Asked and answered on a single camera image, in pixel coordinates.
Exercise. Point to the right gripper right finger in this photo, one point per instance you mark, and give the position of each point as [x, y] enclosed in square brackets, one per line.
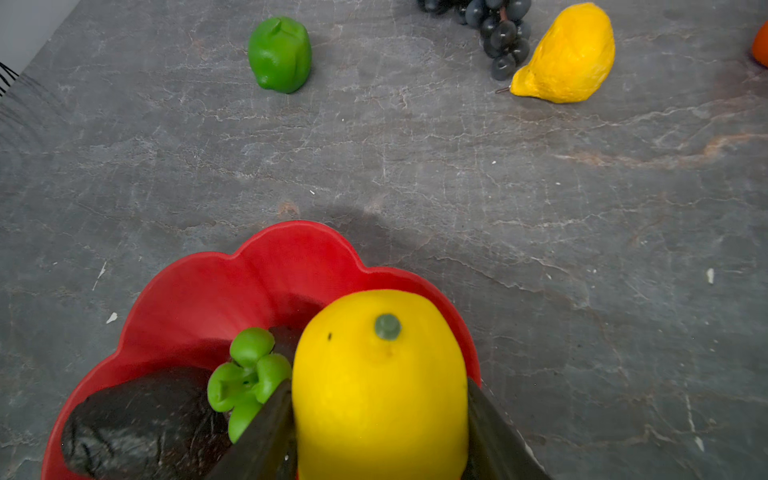
[496, 448]

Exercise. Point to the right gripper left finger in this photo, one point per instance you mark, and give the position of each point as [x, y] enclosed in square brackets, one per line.
[267, 449]

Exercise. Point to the dark avocado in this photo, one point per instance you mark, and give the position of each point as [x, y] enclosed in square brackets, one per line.
[158, 426]

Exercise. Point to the yellow lemon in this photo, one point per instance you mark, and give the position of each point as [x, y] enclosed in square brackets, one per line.
[380, 391]

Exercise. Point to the red flower-shaped fruit bowl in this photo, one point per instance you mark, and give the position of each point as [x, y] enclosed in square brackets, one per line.
[190, 312]

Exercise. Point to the green lime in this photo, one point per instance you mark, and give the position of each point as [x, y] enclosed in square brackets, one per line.
[280, 54]

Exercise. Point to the small yellow pear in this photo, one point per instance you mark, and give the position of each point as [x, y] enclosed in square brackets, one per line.
[573, 58]

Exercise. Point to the dark grape bunch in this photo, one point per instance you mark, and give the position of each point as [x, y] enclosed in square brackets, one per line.
[504, 34]

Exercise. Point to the orange cherry tomato lower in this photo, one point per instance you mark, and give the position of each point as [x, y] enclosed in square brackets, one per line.
[759, 48]

